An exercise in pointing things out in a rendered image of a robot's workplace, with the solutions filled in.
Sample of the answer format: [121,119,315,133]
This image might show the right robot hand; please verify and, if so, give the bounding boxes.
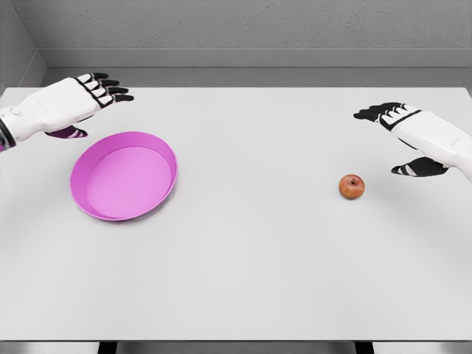
[353,102,466,177]

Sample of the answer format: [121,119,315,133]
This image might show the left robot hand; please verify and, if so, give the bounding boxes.
[29,72,135,140]

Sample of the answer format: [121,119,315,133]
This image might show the red apple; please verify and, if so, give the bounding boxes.
[338,173,366,201]

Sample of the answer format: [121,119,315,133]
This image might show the pink plate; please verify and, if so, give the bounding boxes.
[69,131,178,222]

